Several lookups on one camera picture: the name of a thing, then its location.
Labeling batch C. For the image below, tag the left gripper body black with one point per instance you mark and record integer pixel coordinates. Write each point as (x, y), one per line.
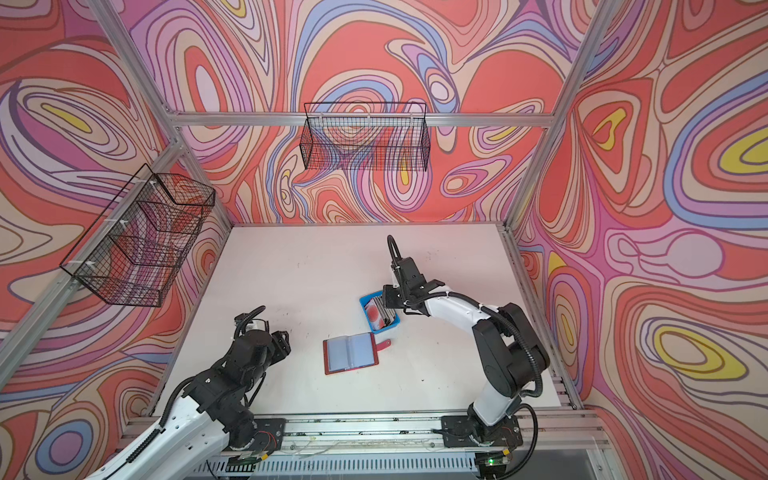
(278, 349)

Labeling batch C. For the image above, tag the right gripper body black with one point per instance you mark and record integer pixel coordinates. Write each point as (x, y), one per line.
(397, 297)

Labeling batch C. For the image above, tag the blue plastic card tray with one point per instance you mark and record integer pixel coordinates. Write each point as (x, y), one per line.
(363, 300)

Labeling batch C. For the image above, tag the red leather card holder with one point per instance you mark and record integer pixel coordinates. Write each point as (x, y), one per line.
(353, 352)

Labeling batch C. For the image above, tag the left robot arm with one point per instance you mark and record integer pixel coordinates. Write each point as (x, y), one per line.
(206, 413)

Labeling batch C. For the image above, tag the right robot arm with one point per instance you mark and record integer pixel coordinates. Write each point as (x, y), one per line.
(510, 351)

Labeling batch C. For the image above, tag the stack of credit cards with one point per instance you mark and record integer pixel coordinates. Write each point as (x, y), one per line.
(378, 316)

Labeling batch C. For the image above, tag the black wire basket left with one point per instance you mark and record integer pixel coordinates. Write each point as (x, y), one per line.
(132, 254)

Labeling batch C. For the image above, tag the black wire basket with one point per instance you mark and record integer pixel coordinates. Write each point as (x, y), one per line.
(365, 136)
(132, 254)

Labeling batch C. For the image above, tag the black wire basket back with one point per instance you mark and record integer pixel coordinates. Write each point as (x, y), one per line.
(365, 136)

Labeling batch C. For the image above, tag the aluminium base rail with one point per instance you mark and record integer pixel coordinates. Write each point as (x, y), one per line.
(555, 443)

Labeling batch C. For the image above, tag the aluminium cage frame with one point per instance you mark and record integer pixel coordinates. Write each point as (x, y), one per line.
(27, 332)

